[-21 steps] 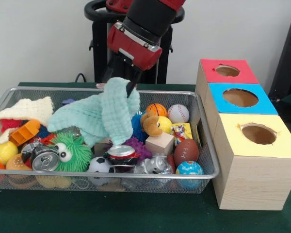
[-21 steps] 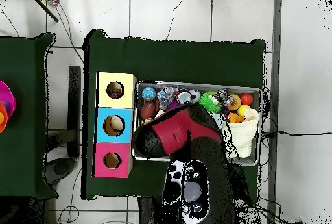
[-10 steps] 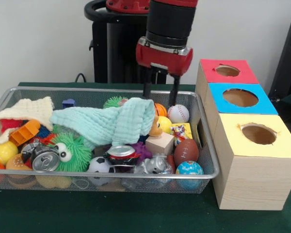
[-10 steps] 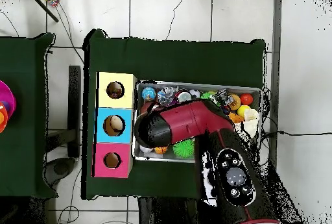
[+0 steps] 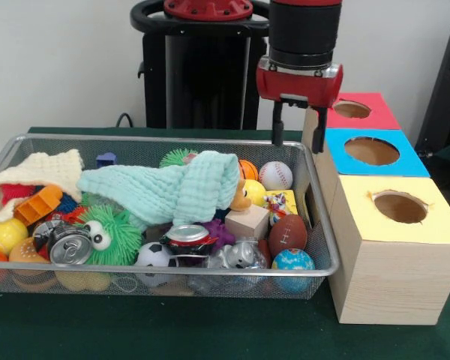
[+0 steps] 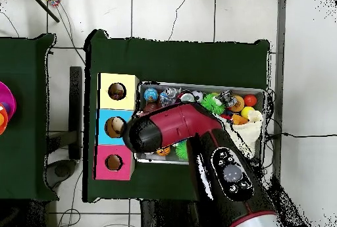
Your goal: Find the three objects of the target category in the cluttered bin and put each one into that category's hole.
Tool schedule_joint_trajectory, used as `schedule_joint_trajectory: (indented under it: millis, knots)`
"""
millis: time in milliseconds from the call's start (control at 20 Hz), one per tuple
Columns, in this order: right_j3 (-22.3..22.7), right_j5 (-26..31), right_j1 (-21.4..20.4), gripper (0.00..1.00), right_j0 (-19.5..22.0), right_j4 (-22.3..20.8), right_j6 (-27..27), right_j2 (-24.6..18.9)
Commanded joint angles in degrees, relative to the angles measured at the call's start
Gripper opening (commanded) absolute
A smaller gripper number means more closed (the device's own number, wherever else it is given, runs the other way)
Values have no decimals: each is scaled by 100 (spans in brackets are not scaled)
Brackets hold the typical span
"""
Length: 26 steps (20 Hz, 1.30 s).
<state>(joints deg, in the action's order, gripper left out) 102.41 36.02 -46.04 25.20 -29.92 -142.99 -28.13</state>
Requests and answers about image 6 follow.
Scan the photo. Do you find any black and white soccer ball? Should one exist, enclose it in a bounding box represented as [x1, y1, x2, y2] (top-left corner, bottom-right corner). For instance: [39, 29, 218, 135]
[191, 90, 204, 103]

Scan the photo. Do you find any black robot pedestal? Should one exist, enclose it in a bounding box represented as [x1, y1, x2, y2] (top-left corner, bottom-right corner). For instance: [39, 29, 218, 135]
[139, 199, 201, 227]

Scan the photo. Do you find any small green spiky ball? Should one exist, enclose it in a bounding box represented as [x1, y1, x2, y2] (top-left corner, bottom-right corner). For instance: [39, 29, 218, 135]
[174, 140, 190, 161]

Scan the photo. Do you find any brown football toy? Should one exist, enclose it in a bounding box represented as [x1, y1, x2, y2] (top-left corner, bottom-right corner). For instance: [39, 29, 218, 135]
[142, 102, 159, 114]

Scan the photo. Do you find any cream knitted cloth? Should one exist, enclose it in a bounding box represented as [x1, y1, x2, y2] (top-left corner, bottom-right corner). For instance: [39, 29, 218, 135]
[218, 109, 264, 159]

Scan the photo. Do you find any orange basketball toy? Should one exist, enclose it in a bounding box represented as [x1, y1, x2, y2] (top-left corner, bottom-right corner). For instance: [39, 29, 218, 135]
[155, 146, 172, 157]

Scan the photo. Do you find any blue globe ball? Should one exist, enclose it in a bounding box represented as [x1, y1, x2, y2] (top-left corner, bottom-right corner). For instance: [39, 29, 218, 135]
[143, 88, 159, 103]

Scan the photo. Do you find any shallow mesh bin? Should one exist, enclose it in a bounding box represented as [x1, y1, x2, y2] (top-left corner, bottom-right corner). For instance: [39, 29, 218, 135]
[134, 80, 267, 170]

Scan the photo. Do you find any wooden box with three holes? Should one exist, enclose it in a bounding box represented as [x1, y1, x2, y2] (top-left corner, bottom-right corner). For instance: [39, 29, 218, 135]
[93, 72, 140, 181]

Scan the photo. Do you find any dark green side tablecloth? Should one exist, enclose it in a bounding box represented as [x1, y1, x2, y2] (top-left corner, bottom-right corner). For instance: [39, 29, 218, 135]
[0, 33, 59, 202]

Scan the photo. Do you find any pink bowl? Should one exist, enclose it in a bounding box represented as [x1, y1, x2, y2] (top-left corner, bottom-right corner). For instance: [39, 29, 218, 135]
[0, 80, 17, 136]

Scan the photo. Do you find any thin black floor cable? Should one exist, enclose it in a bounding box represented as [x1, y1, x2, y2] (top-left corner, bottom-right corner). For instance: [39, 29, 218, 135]
[268, 131, 337, 139]

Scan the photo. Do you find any black rod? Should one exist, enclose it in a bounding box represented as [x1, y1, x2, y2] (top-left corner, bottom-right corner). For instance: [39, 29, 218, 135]
[27, 0, 61, 23]

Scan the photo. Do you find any large green spiky eyed ball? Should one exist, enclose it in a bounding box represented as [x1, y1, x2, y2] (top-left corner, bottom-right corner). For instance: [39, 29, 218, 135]
[201, 93, 226, 116]

